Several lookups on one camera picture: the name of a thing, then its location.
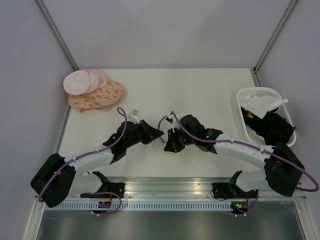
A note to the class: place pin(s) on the aluminium rail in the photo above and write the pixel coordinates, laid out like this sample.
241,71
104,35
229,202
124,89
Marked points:
162,188

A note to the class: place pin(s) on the black garment in basket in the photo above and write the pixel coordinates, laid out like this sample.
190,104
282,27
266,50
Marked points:
272,127

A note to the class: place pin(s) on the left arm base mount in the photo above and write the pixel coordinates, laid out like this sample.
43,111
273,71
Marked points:
112,188

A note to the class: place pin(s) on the right aluminium frame post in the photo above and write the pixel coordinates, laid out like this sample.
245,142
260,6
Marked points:
276,32

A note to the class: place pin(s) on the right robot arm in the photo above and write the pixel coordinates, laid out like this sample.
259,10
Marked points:
279,168

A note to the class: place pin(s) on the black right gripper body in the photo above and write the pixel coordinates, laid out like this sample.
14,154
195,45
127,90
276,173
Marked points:
185,139

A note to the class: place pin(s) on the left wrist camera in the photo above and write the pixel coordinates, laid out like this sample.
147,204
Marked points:
134,114

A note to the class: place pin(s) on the left aluminium frame post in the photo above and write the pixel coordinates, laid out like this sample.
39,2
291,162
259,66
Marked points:
56,33

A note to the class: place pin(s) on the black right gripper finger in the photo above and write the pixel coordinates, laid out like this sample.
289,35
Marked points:
170,147
172,136

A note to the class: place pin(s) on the orange floral laundry bag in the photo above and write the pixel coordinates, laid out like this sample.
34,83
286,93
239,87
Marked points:
103,98

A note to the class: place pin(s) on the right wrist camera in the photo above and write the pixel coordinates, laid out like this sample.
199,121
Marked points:
171,119

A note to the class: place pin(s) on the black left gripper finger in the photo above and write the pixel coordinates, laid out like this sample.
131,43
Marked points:
150,140
149,131

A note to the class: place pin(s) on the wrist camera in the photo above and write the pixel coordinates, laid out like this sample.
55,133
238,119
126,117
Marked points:
134,114
171,119

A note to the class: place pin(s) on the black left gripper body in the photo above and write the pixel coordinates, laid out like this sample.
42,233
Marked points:
142,135

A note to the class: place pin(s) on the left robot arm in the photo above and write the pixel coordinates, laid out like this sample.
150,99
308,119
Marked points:
62,177

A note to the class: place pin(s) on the aluminium frame post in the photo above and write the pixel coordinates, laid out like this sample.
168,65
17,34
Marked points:
56,33
276,32

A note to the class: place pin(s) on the white slotted cable duct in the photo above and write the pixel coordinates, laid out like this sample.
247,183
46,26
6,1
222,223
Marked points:
90,205

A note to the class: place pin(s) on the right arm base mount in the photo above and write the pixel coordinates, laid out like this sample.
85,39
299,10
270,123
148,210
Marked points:
221,191

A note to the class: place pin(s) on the pink-rimmed white mesh bag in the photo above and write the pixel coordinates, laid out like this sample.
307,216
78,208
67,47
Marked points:
84,81

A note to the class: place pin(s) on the white mesh laundry bag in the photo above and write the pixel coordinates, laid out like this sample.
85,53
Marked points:
159,144

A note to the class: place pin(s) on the white cloth in basket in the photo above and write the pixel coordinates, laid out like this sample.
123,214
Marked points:
261,105

